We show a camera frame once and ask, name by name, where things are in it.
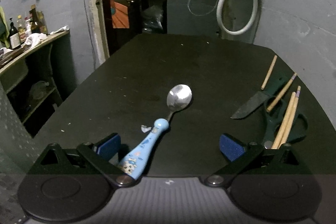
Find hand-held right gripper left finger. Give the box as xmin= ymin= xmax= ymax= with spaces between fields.
xmin=28 ymin=132 xmax=135 ymax=187

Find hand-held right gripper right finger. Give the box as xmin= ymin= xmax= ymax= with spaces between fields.
xmin=203 ymin=133 xmax=319 ymax=187

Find blue-handled metal spoon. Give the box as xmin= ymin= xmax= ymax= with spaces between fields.
xmin=117 ymin=84 xmax=193 ymax=180

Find black scissors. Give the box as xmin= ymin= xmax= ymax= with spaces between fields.
xmin=262 ymin=95 xmax=308 ymax=148

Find dark kitchen knife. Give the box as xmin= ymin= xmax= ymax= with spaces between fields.
xmin=230 ymin=74 xmax=292 ymax=119

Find wooden side shelf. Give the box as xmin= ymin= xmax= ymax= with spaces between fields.
xmin=0 ymin=30 xmax=71 ymax=136

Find white tube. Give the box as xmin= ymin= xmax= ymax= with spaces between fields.
xmin=50 ymin=25 xmax=70 ymax=35

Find white cloth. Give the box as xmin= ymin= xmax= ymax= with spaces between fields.
xmin=25 ymin=33 xmax=48 ymax=48

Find dark wooden door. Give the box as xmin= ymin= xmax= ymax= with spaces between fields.
xmin=101 ymin=0 xmax=142 ymax=56

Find grey metal cabinet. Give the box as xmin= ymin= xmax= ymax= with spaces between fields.
xmin=167 ymin=0 xmax=220 ymax=36

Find black plastic bag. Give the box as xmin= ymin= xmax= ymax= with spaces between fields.
xmin=142 ymin=6 xmax=165 ymax=33

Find amber bottle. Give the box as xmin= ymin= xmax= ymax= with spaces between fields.
xmin=38 ymin=11 xmax=48 ymax=35

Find white pump bottle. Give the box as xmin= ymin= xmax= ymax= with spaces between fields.
xmin=24 ymin=17 xmax=32 ymax=36

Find dark glass bottle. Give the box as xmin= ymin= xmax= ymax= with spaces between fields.
xmin=30 ymin=5 xmax=41 ymax=34

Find dark pump bottle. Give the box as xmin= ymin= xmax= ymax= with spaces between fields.
xmin=9 ymin=18 xmax=21 ymax=50

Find yellow-cap bottle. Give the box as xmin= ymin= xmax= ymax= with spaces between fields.
xmin=16 ymin=15 xmax=27 ymax=43

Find green hanging cloth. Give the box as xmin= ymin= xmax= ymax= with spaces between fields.
xmin=0 ymin=6 xmax=9 ymax=43

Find worn pale door frame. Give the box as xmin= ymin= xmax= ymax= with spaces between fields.
xmin=88 ymin=0 xmax=111 ymax=68

